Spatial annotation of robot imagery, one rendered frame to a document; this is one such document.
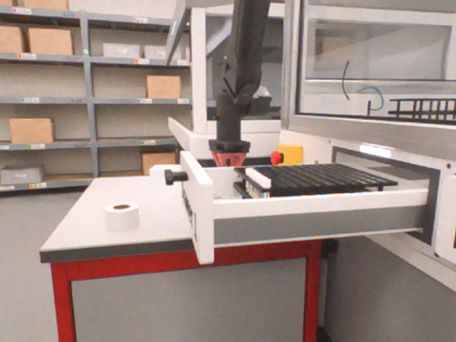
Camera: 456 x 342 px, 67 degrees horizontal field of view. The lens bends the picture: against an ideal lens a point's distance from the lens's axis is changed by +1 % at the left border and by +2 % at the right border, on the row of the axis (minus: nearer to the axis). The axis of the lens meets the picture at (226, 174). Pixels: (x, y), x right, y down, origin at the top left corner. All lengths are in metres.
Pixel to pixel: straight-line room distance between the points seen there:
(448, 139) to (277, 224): 0.26
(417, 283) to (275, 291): 0.30
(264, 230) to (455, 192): 0.25
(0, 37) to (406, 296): 4.25
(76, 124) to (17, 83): 0.76
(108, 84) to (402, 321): 4.36
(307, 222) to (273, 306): 0.38
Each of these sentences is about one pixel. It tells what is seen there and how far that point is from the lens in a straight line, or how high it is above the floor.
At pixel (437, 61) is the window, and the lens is 0.60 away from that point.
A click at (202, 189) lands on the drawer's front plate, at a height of 0.92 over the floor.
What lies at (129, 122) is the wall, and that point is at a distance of 4.70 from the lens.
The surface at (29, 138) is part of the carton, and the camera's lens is 4.37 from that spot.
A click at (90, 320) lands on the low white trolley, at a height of 0.59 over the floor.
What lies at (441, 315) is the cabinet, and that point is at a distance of 0.63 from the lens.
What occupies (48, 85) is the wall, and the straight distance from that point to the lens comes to 4.75.
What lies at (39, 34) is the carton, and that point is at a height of 1.74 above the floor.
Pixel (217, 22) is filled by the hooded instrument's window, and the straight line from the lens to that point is 1.42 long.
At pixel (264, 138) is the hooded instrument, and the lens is 1.42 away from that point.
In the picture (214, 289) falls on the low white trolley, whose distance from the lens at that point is 0.77.
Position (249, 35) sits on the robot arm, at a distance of 0.65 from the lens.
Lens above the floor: 1.02
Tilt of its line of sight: 12 degrees down
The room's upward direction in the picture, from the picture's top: straight up
